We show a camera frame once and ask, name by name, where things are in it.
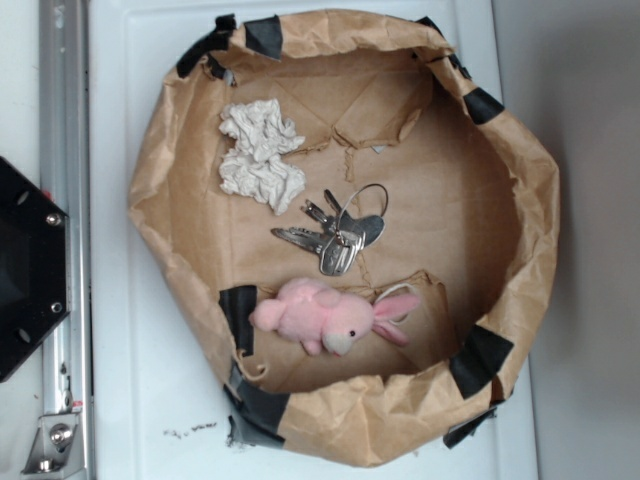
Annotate crumpled white tissue paper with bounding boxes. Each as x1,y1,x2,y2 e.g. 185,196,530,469
219,99,306,216

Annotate aluminium extrusion rail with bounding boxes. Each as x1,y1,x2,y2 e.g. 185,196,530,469
20,1,95,479

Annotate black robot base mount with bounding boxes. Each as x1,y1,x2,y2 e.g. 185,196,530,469
1,159,69,382

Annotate silver keys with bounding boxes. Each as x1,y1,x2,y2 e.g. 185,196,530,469
271,183,389,276

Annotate pink plush bunny toy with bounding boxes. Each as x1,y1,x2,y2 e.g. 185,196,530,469
249,278,420,356

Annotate brown paper bag bin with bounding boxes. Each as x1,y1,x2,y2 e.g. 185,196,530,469
129,9,559,467

